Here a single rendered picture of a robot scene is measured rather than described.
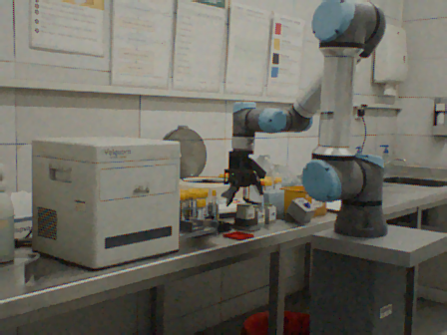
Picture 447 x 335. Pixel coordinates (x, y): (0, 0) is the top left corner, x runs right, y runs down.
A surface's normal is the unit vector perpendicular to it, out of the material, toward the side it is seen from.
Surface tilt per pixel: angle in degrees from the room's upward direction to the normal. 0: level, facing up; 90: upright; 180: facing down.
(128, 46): 94
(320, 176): 99
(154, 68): 93
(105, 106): 90
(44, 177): 90
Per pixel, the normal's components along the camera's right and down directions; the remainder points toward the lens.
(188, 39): 0.75, 0.16
